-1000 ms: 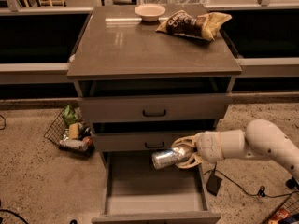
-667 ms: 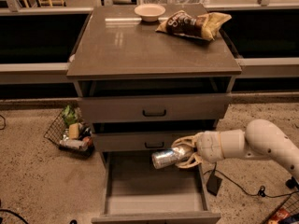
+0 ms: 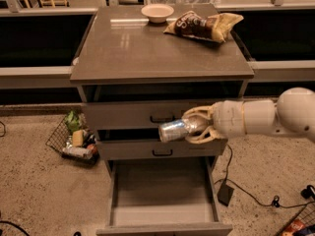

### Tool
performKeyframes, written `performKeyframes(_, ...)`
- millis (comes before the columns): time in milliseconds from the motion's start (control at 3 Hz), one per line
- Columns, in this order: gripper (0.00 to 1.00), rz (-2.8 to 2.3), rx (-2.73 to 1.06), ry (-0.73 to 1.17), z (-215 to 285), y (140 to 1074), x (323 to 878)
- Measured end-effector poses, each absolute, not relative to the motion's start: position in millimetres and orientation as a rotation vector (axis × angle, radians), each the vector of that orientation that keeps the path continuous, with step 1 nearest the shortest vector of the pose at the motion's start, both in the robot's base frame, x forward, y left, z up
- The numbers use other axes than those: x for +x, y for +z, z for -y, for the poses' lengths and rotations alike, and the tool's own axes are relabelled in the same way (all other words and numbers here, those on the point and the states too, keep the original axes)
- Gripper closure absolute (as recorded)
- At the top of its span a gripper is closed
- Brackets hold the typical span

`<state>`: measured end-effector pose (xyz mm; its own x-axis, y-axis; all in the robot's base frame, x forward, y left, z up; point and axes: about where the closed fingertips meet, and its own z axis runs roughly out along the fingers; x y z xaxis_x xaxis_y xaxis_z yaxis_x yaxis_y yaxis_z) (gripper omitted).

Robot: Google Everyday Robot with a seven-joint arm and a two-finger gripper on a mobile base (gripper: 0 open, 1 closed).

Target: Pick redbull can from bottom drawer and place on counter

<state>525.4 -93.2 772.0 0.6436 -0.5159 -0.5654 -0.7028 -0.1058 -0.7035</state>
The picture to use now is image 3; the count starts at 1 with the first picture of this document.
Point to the black wire basket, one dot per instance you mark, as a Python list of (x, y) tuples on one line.
[(61, 139), (307, 216)]

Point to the middle grey drawer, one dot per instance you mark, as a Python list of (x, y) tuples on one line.
[(118, 150)]

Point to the grey drawer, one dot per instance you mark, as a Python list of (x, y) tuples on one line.
[(136, 114), (118, 150), (163, 197)]

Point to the silver redbull can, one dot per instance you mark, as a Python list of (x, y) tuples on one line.
[(181, 128)]

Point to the yellow brown chip bag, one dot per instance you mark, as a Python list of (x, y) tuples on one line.
[(215, 28)]

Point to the black wire basket right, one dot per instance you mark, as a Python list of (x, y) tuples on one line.
[(307, 216)]

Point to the green leafy vegetable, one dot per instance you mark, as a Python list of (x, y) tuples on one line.
[(73, 122)]

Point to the bottom grey drawer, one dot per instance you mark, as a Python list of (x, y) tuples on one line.
[(163, 197)]

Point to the silver can in basket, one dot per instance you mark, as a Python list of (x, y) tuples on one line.
[(79, 152)]

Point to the top grey drawer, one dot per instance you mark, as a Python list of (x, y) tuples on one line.
[(136, 114)]

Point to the yellow cheese block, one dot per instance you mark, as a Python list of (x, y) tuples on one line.
[(77, 138)]

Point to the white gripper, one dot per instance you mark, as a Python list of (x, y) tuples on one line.
[(228, 119)]

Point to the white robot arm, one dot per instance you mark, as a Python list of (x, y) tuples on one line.
[(292, 115)]

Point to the black power adapter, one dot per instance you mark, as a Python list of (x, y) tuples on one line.
[(225, 194)]

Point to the black wire basket left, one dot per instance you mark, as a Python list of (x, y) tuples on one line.
[(61, 139)]

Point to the grey drawer cabinet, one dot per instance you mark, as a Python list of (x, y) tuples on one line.
[(126, 58)]

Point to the white ceramic bowl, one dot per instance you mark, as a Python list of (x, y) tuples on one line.
[(157, 13)]

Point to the red snack package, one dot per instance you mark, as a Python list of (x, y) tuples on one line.
[(295, 226)]

